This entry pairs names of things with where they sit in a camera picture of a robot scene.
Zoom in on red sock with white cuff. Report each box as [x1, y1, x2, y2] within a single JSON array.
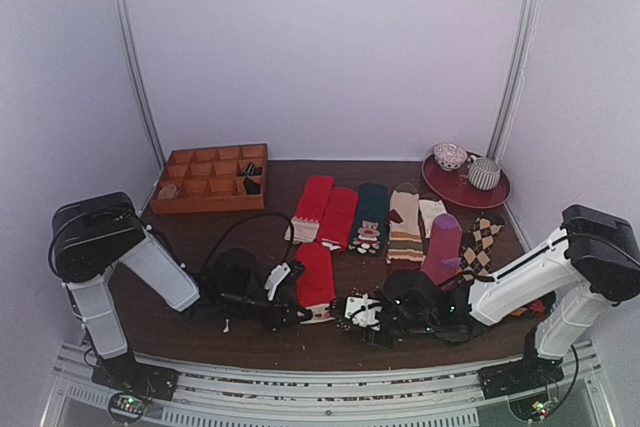
[[296, 243, 336, 324]]

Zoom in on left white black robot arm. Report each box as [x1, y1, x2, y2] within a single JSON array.
[[47, 192, 330, 391]]

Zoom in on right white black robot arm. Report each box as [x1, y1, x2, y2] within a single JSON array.
[[329, 204, 639, 389]]

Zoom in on dark teal reindeer sock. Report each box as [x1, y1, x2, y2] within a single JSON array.
[[348, 183, 389, 255]]

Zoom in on red sock white trim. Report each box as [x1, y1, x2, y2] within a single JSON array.
[[316, 187, 358, 252]]

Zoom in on beige striped sock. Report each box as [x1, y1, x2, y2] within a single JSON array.
[[385, 182, 425, 274]]

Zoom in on purple striped sock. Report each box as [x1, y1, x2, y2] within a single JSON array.
[[421, 214, 462, 286]]

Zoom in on red sock beige cuff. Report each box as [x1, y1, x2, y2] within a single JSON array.
[[284, 175, 335, 244]]

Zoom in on tan argyle sock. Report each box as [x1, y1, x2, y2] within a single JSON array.
[[459, 213, 505, 281]]

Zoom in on cream sock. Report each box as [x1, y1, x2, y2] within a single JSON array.
[[419, 197, 447, 239]]

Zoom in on black binder clips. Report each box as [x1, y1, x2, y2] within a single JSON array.
[[236, 160, 264, 196]]

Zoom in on black orange argyle sock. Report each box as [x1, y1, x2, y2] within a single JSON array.
[[509, 291, 556, 319]]

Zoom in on orange wooden compartment tray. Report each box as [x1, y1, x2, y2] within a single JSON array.
[[150, 143, 268, 215]]

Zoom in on dark red round plate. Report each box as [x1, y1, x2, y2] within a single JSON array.
[[421, 155, 511, 210]]

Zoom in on striped grey cup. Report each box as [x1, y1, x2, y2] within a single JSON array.
[[468, 156, 501, 191]]

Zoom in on patterned pink bowl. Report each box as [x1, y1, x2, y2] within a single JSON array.
[[433, 142, 468, 172]]

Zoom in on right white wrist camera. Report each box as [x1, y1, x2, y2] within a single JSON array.
[[344, 294, 383, 331]]

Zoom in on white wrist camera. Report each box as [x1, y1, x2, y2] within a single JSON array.
[[263, 260, 306, 302], [344, 294, 383, 331]]

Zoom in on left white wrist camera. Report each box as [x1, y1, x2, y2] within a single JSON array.
[[263, 260, 306, 302]]

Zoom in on metal base rail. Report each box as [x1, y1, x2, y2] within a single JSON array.
[[36, 341, 623, 426]]

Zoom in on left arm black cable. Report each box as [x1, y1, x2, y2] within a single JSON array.
[[197, 211, 297, 288]]

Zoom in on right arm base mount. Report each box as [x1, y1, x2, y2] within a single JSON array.
[[478, 358, 564, 423]]

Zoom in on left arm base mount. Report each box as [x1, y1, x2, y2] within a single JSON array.
[[91, 353, 179, 426]]

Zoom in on right aluminium frame post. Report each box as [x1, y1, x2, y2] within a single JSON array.
[[486, 0, 540, 161]]

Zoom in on aluminium frame post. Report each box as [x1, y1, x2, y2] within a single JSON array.
[[486, 0, 540, 161], [114, 0, 166, 170]]

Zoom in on left aluminium frame post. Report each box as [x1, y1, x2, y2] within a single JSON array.
[[114, 0, 166, 170]]

